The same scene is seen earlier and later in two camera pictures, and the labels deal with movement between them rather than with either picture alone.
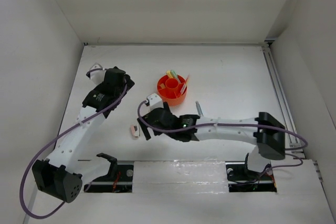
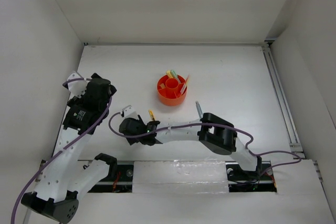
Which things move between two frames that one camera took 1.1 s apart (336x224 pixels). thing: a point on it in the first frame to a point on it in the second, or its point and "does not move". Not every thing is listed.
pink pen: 185,84 does not move
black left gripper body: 129,84 to 77,100
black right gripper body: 167,107 to 132,140
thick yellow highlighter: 168,72 does not move
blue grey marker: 199,108 does not move
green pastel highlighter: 175,75 does not move
